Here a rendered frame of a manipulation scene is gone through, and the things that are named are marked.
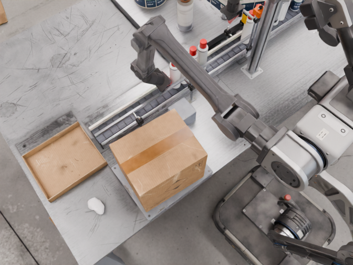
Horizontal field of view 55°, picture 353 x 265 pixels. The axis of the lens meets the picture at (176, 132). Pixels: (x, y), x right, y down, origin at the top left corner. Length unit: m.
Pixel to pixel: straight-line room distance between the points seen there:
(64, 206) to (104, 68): 0.75
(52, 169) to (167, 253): 1.02
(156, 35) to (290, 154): 0.49
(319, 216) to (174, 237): 0.92
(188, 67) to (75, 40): 1.16
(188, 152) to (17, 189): 1.64
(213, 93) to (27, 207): 1.89
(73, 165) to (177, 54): 0.86
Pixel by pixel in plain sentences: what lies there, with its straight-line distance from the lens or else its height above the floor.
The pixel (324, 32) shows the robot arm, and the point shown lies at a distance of 1.27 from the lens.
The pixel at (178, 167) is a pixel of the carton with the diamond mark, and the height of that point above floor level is 1.12.
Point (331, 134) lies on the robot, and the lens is 0.94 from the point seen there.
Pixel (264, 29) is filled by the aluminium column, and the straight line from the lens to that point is 1.59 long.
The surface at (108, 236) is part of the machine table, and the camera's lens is 1.52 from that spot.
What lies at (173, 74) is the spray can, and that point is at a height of 1.00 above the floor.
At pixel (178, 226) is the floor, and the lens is 2.34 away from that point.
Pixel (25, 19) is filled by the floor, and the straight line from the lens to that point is 3.52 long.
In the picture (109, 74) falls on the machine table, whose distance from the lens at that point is 1.85.
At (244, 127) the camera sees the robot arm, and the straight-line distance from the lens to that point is 0.95.
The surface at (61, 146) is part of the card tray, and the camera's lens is 1.70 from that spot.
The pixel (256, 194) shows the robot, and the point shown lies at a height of 0.24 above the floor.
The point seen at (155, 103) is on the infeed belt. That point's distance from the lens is 1.66.
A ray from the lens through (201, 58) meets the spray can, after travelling 1.67.
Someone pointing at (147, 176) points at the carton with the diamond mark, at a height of 1.12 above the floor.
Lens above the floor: 2.31
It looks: 64 degrees down
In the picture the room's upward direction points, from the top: 2 degrees counter-clockwise
